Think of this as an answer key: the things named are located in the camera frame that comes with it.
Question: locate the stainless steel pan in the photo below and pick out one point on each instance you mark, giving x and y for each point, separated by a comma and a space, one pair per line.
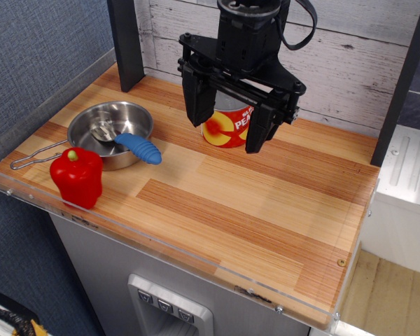
118, 131

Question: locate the left dark gray post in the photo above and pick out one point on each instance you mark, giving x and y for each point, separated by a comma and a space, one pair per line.
126, 42

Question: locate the right dark gray post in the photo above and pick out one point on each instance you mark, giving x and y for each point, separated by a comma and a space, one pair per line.
398, 99

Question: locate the black yellow object bottom left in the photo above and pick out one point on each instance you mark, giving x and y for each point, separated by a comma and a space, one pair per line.
16, 319

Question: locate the dark gray post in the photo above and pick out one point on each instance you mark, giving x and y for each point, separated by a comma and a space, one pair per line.
126, 42
398, 99

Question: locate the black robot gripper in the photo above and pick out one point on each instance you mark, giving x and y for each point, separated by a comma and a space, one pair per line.
242, 62

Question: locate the white toy sink counter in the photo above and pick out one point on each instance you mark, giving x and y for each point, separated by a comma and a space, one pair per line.
391, 229

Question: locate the red yellow peaches can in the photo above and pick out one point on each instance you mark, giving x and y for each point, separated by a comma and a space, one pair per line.
229, 125

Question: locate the blue handled metal spatula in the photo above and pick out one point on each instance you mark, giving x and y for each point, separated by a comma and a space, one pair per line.
142, 148

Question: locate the gray toy fridge cabinet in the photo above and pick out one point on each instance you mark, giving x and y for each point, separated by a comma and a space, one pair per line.
104, 264

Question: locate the red toy bell pepper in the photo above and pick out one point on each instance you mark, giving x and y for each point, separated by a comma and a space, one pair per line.
78, 175

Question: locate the silver water dispenser panel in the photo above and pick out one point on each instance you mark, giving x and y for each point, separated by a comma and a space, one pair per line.
161, 311

